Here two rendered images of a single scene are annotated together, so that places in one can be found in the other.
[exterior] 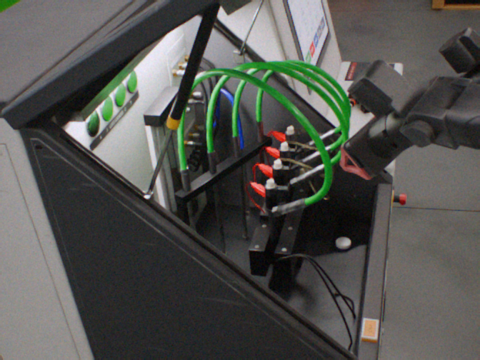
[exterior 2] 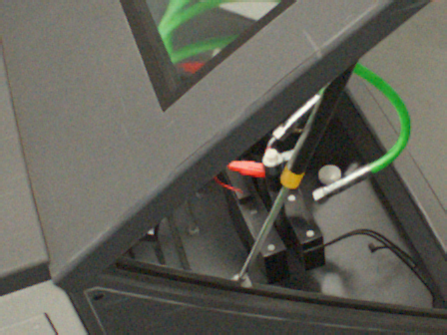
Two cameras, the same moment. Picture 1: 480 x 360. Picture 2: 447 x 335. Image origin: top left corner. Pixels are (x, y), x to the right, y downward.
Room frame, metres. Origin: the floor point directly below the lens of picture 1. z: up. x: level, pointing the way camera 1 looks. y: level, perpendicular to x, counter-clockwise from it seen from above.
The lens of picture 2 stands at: (0.27, 0.44, 2.18)
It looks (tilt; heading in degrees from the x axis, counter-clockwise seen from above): 48 degrees down; 328
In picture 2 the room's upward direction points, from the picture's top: 8 degrees counter-clockwise
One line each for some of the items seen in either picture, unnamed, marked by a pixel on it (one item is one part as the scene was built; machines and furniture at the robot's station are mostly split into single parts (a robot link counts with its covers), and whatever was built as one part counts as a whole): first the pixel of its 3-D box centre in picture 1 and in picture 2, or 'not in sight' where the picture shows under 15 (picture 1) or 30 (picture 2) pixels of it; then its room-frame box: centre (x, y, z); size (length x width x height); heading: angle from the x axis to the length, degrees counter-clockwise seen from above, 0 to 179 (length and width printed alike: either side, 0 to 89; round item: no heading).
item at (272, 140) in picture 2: (283, 203); (266, 167); (1.16, -0.10, 1.03); 0.05 x 0.03 x 0.21; 72
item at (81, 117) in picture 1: (136, 54); not in sight; (1.16, 0.19, 1.43); 0.54 x 0.03 x 0.02; 162
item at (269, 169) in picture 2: (277, 223); (285, 202); (1.08, -0.08, 1.03); 0.05 x 0.03 x 0.21; 72
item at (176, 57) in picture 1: (188, 101); not in sight; (1.39, 0.11, 1.20); 0.13 x 0.03 x 0.31; 162
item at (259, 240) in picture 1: (284, 231); (260, 199); (1.20, -0.10, 0.91); 0.34 x 0.10 x 0.15; 162
